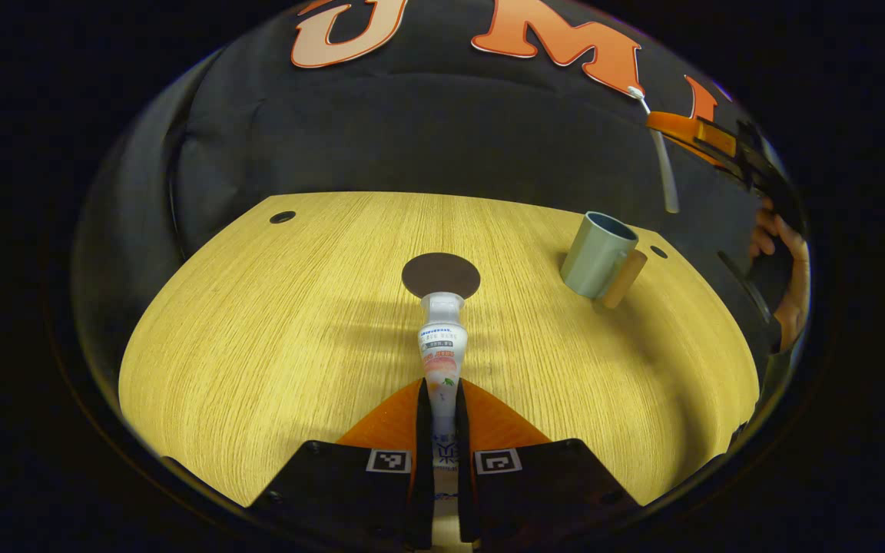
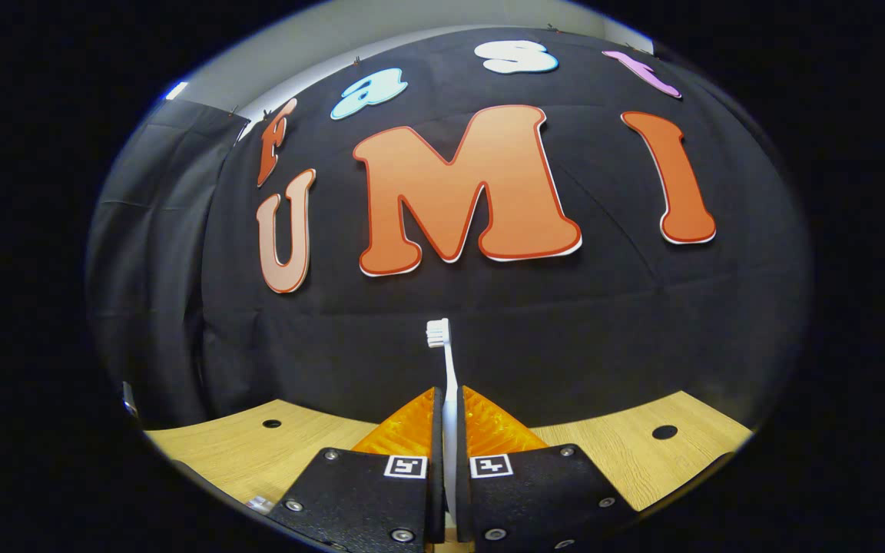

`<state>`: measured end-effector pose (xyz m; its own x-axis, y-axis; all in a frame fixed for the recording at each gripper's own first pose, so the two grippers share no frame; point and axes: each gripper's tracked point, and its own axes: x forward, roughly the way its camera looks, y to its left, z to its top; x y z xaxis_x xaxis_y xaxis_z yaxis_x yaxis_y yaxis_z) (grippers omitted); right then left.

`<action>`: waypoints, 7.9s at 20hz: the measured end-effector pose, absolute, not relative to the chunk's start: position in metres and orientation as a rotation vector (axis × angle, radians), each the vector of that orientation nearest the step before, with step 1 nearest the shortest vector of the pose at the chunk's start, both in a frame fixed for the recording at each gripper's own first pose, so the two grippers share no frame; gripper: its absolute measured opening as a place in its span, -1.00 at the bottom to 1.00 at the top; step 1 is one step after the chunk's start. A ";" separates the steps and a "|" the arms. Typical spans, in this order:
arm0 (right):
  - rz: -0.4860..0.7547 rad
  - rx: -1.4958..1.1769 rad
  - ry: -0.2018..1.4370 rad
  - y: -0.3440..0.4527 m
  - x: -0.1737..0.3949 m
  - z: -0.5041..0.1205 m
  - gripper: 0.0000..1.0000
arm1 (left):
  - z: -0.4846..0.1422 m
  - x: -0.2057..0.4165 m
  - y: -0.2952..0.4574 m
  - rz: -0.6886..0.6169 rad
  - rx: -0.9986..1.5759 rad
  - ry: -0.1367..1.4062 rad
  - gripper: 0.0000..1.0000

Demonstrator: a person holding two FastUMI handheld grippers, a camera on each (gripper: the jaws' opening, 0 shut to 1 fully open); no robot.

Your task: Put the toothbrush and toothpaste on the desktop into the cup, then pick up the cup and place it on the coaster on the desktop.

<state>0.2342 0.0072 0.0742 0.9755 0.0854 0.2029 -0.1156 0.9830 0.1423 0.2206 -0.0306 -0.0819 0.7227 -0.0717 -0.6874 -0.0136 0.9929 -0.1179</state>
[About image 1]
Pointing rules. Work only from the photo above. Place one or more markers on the dark brown round coaster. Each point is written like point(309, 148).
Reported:
point(435, 270)

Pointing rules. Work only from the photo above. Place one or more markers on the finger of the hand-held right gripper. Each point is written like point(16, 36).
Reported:
point(688, 132)

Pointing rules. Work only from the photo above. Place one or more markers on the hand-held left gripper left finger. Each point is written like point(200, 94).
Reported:
point(424, 430)

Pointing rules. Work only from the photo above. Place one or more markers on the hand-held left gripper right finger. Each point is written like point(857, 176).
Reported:
point(462, 430)

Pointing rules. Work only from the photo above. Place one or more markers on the white toothpaste tube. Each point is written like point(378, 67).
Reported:
point(442, 353)

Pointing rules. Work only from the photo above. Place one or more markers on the black backdrop cloth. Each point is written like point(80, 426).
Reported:
point(412, 130)

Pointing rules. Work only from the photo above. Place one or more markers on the white toothbrush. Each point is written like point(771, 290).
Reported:
point(665, 169)

